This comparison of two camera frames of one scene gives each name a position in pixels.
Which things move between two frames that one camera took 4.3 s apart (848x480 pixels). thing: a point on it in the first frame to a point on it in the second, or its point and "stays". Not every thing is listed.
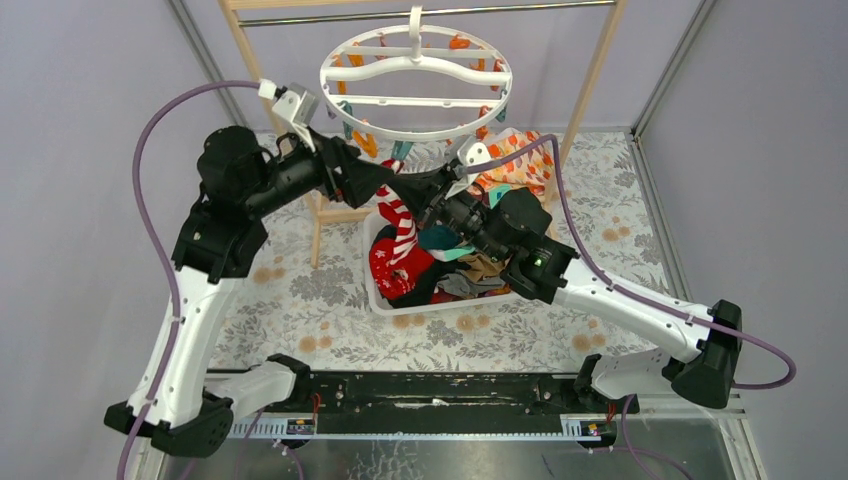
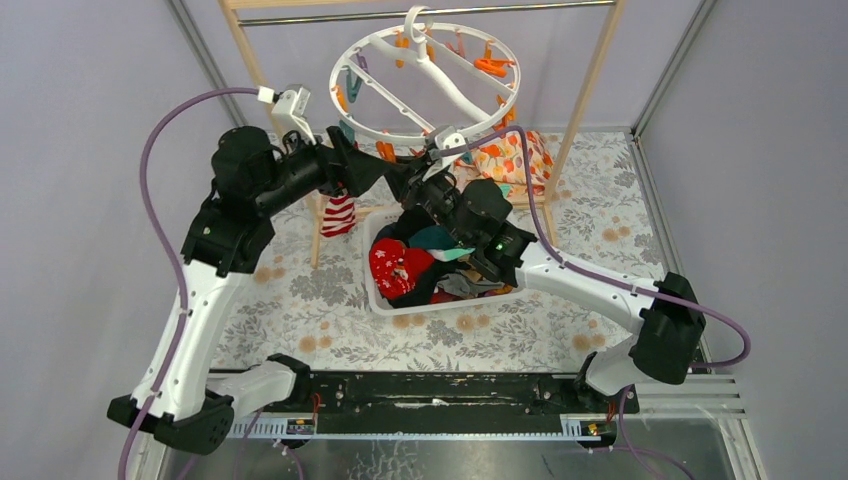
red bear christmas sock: [401, 277] stays
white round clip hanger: [416, 82] stays
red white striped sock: [394, 208] to [339, 215]
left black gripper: [335, 169] stays
